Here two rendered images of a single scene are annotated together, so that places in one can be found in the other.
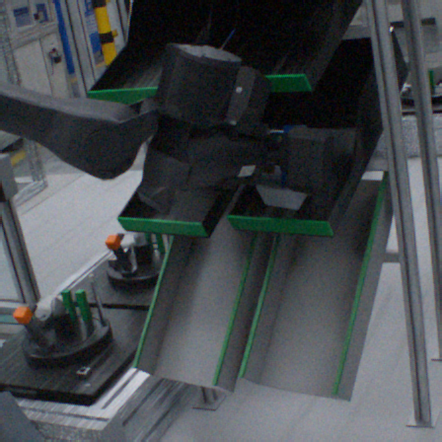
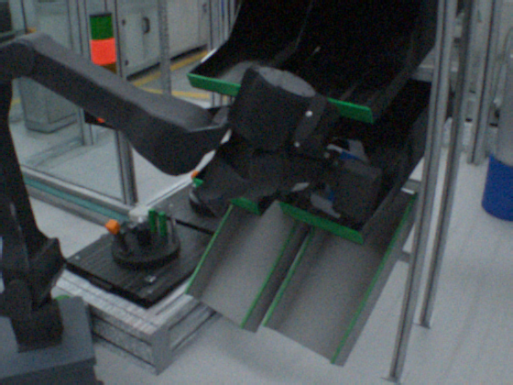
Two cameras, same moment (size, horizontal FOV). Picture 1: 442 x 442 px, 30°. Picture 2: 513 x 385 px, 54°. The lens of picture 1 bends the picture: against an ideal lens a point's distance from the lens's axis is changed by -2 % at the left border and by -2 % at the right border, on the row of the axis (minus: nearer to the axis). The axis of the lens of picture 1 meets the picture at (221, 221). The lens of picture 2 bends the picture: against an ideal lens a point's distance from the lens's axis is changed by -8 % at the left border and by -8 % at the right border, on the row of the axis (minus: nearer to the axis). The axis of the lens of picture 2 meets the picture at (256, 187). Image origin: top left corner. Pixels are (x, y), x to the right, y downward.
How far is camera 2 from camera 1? 25 cm
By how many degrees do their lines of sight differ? 7
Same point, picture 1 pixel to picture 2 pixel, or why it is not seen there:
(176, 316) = (225, 258)
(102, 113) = (177, 116)
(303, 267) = (332, 247)
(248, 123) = (310, 146)
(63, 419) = (125, 316)
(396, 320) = (393, 280)
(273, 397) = not seen: hidden behind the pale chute
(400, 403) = (381, 355)
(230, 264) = (277, 229)
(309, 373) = (317, 335)
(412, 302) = (410, 295)
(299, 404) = not seen: hidden behind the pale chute
